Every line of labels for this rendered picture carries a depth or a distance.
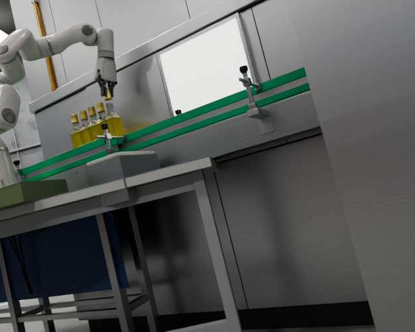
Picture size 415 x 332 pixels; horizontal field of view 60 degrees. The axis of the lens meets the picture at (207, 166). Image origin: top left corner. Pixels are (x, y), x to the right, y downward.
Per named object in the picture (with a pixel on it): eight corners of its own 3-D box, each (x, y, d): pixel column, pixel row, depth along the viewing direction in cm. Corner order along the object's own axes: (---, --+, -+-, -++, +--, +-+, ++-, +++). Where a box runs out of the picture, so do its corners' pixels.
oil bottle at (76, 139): (94, 168, 176) (84, 126, 178) (85, 168, 171) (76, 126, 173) (86, 170, 179) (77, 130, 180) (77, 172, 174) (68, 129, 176)
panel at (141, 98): (261, 91, 148) (240, 14, 150) (258, 91, 145) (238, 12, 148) (103, 149, 189) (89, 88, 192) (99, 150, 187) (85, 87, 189)
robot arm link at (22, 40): (58, 71, 158) (47, 45, 145) (8, 85, 153) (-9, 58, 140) (50, 47, 165) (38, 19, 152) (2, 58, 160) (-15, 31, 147)
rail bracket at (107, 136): (130, 151, 157) (124, 124, 158) (103, 152, 142) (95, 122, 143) (125, 153, 158) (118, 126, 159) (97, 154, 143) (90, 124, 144)
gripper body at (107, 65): (107, 60, 172) (108, 83, 173) (91, 55, 163) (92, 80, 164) (119, 58, 169) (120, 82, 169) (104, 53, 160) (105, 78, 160)
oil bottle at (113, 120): (130, 156, 166) (120, 111, 167) (122, 156, 161) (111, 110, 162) (120, 159, 168) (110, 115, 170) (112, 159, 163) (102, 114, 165)
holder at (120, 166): (169, 172, 146) (165, 153, 146) (124, 177, 121) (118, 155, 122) (137, 181, 154) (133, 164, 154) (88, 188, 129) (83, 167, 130)
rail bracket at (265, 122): (276, 130, 126) (260, 70, 128) (260, 128, 111) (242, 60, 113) (263, 134, 128) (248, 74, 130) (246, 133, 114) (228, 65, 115)
